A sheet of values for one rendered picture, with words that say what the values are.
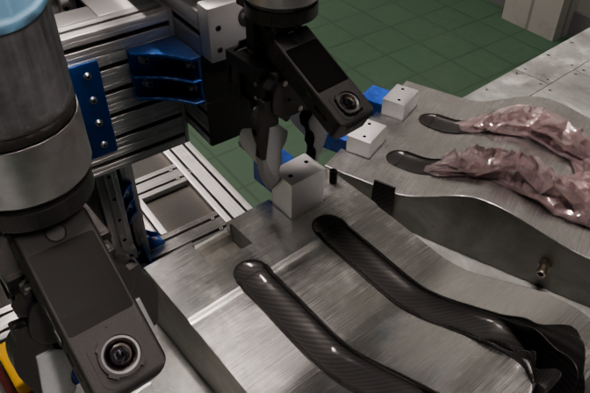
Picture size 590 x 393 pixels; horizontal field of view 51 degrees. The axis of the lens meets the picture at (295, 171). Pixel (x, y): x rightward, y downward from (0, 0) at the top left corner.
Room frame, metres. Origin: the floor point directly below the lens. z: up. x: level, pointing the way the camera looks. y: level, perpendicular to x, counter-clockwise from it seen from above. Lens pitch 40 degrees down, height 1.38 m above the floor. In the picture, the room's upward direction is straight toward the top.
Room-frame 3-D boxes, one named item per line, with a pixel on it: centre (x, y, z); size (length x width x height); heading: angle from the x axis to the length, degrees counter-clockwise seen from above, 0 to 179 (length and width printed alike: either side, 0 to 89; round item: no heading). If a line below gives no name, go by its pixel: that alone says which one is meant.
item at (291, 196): (0.58, 0.03, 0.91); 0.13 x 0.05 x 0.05; 40
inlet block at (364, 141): (0.72, -0.06, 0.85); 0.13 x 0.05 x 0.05; 57
